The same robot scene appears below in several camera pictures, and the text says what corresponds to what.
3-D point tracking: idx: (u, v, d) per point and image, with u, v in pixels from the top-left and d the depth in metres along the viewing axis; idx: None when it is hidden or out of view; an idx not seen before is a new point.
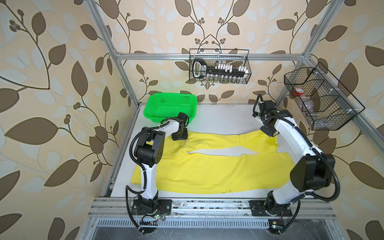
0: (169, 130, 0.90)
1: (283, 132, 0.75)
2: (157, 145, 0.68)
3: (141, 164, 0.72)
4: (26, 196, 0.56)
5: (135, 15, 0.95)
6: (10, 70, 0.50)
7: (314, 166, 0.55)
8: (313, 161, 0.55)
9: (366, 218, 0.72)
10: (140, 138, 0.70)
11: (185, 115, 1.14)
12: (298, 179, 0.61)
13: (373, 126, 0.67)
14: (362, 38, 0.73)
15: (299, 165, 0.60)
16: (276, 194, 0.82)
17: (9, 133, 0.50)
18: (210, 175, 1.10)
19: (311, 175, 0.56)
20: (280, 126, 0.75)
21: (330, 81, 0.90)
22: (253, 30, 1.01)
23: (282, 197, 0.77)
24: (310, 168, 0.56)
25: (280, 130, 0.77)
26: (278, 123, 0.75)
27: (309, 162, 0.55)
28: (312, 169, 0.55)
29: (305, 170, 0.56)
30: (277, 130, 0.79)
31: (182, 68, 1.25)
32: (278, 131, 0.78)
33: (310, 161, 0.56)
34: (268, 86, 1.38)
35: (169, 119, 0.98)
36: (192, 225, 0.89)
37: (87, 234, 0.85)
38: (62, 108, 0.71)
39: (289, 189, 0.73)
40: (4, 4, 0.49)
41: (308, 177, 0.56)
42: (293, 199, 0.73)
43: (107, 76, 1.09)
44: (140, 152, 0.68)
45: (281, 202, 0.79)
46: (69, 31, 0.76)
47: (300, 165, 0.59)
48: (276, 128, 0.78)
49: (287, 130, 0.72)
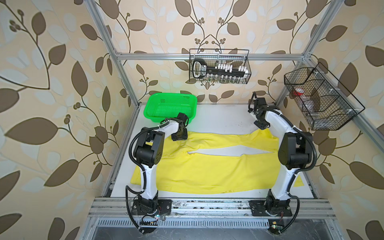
0: (168, 130, 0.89)
1: (271, 120, 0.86)
2: (156, 145, 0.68)
3: (140, 165, 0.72)
4: (26, 196, 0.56)
5: (135, 15, 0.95)
6: (10, 70, 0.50)
7: (294, 141, 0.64)
8: (293, 136, 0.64)
9: (366, 217, 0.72)
10: (140, 139, 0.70)
11: (185, 116, 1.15)
12: (283, 156, 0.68)
13: (373, 126, 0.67)
14: (362, 38, 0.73)
15: (283, 143, 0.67)
16: (274, 189, 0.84)
17: (9, 133, 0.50)
18: (210, 175, 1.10)
19: (293, 149, 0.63)
20: (269, 116, 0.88)
21: (330, 81, 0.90)
22: (253, 30, 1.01)
23: (278, 189, 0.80)
24: (291, 143, 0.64)
25: (269, 120, 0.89)
26: (267, 114, 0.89)
27: (290, 137, 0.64)
28: (293, 143, 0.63)
29: (287, 144, 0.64)
30: (267, 121, 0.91)
31: (182, 68, 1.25)
32: (268, 121, 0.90)
33: (291, 136, 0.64)
34: (268, 86, 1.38)
35: (168, 119, 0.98)
36: (192, 225, 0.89)
37: (87, 234, 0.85)
38: (62, 108, 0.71)
39: (282, 175, 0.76)
40: (4, 4, 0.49)
41: (290, 151, 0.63)
42: (288, 187, 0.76)
43: (107, 76, 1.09)
44: (139, 152, 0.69)
45: (278, 196, 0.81)
46: (69, 31, 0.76)
47: (284, 142, 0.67)
48: (266, 118, 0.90)
49: (274, 118, 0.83)
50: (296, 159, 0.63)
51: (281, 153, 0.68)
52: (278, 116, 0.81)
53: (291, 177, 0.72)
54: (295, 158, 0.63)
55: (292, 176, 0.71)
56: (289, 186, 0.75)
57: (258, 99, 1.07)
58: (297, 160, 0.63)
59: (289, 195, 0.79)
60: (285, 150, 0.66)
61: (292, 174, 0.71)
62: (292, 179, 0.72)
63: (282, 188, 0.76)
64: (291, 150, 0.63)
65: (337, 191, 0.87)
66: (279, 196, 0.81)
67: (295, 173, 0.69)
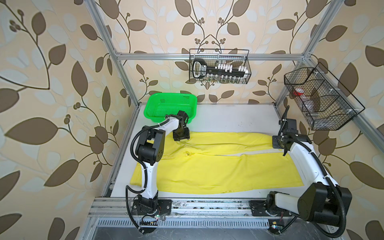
0: (169, 128, 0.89)
1: (297, 154, 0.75)
2: (158, 143, 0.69)
3: (142, 162, 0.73)
4: (26, 196, 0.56)
5: (135, 15, 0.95)
6: (10, 69, 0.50)
7: (323, 197, 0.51)
8: (324, 190, 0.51)
9: (366, 218, 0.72)
10: (141, 137, 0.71)
11: (184, 113, 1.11)
12: (306, 206, 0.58)
13: (373, 126, 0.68)
14: (361, 38, 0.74)
15: (309, 192, 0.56)
16: (278, 198, 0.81)
17: (9, 133, 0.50)
18: (210, 175, 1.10)
19: (319, 206, 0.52)
20: (296, 150, 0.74)
21: (330, 81, 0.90)
22: (253, 30, 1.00)
23: (284, 204, 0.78)
24: (319, 199, 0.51)
25: (296, 153, 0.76)
26: (293, 146, 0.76)
27: (320, 191, 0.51)
28: (321, 200, 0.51)
29: (315, 197, 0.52)
30: (293, 153, 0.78)
31: (182, 68, 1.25)
32: (294, 154, 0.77)
33: (320, 189, 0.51)
34: (267, 86, 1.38)
35: (169, 116, 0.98)
36: (192, 225, 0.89)
37: (87, 234, 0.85)
38: (62, 108, 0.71)
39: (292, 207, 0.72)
40: (4, 4, 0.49)
41: (315, 206, 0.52)
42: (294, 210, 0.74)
43: (107, 76, 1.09)
44: (141, 150, 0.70)
45: (279, 205, 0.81)
46: (69, 31, 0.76)
47: (310, 193, 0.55)
48: (292, 150, 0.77)
49: (303, 154, 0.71)
50: (321, 218, 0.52)
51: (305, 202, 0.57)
52: (309, 154, 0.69)
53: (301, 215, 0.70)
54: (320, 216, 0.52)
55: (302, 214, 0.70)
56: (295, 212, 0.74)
57: (287, 123, 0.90)
58: (321, 219, 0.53)
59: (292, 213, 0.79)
60: (309, 202, 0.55)
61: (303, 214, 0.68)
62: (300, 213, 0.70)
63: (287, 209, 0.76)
64: (317, 206, 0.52)
65: None
66: (279, 205, 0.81)
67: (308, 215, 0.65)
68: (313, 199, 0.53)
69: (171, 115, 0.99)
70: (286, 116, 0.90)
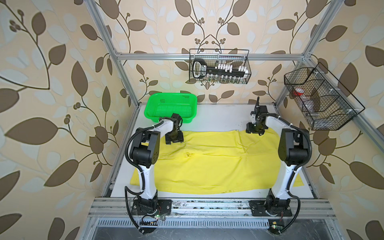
0: (164, 129, 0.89)
1: (271, 124, 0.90)
2: (153, 145, 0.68)
3: (138, 166, 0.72)
4: (27, 196, 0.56)
5: (135, 15, 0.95)
6: (10, 70, 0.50)
7: (292, 136, 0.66)
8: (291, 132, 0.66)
9: (366, 218, 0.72)
10: (135, 140, 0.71)
11: (178, 115, 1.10)
12: (281, 152, 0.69)
13: (373, 126, 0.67)
14: (362, 38, 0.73)
15: (282, 140, 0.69)
16: (275, 187, 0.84)
17: (9, 133, 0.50)
18: (211, 175, 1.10)
19: (291, 145, 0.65)
20: (268, 121, 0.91)
21: (330, 81, 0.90)
22: (253, 30, 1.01)
23: (278, 187, 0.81)
24: (289, 138, 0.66)
25: (270, 125, 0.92)
26: (267, 119, 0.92)
27: (288, 133, 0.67)
28: (290, 138, 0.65)
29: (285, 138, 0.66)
30: (268, 127, 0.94)
31: (182, 67, 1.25)
32: (269, 126, 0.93)
33: (288, 131, 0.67)
34: (267, 86, 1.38)
35: (163, 119, 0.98)
36: (192, 225, 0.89)
37: (87, 234, 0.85)
38: (62, 108, 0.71)
39: (282, 172, 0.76)
40: (4, 4, 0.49)
41: (289, 146, 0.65)
42: (287, 185, 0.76)
43: (106, 76, 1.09)
44: (135, 153, 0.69)
45: (277, 193, 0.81)
46: (69, 31, 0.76)
47: (282, 139, 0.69)
48: (266, 123, 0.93)
49: (273, 121, 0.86)
50: (296, 154, 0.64)
51: (281, 149, 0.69)
52: (277, 119, 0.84)
53: (291, 174, 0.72)
54: (294, 153, 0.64)
55: (291, 173, 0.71)
56: (288, 183, 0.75)
57: (260, 107, 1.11)
58: (296, 156, 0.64)
59: (289, 193, 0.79)
60: (283, 146, 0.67)
61: (291, 171, 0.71)
62: (291, 177, 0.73)
63: (282, 185, 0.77)
64: (289, 145, 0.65)
65: (336, 191, 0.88)
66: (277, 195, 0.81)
67: (294, 170, 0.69)
68: (285, 141, 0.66)
69: (166, 117, 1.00)
70: (258, 103, 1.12)
